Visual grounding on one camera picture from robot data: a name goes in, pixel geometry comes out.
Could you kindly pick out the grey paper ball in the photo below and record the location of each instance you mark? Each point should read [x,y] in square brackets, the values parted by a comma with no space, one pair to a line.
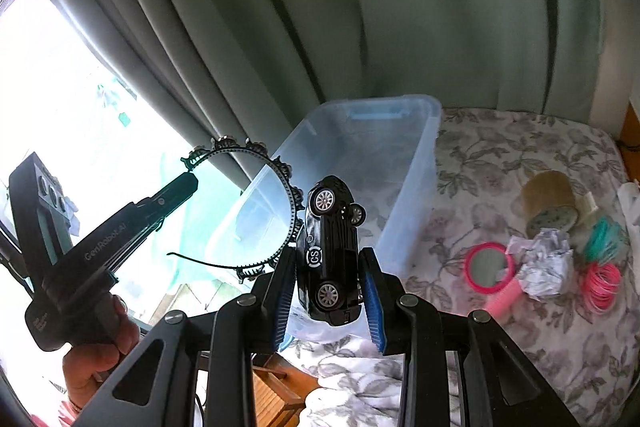
[545,267]

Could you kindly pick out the person's left hand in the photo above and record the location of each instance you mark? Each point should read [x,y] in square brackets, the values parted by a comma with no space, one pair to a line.
[95,357]

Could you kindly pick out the brown wooden furniture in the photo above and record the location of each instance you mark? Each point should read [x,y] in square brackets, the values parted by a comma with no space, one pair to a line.
[280,397]

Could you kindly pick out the brown wooden bed frame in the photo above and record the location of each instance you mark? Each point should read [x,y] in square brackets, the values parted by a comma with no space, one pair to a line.
[631,127]

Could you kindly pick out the pink hand mirror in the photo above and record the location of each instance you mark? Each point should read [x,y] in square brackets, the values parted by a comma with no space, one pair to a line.
[487,267]

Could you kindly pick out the green curtain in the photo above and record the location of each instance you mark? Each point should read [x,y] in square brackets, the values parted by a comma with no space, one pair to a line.
[350,7]

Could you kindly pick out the black toy car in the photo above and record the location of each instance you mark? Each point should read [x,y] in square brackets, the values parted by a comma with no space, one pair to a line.
[325,252]

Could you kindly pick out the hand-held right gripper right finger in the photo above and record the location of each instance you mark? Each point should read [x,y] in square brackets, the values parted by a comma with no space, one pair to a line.
[372,302]

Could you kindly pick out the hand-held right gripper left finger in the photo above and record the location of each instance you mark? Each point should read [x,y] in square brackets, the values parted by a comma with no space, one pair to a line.
[280,297]

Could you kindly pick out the clear plastic storage container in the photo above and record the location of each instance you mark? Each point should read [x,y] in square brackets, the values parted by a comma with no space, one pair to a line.
[380,157]

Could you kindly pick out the small white plastic plug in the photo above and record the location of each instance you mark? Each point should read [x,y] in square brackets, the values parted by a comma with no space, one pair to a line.
[587,207]

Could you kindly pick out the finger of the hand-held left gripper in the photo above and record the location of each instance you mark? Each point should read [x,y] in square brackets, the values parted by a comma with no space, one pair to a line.
[170,194]

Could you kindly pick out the pink bangles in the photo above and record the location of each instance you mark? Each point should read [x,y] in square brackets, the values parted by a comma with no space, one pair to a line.
[612,277]

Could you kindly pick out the brown packing tape roll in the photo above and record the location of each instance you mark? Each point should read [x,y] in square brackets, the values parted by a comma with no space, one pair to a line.
[545,192]

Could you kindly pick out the black toothed headband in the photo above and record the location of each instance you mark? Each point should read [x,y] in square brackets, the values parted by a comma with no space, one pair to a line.
[290,212]

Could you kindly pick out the teal bangles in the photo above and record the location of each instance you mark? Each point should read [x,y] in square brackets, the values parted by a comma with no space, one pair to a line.
[605,237]

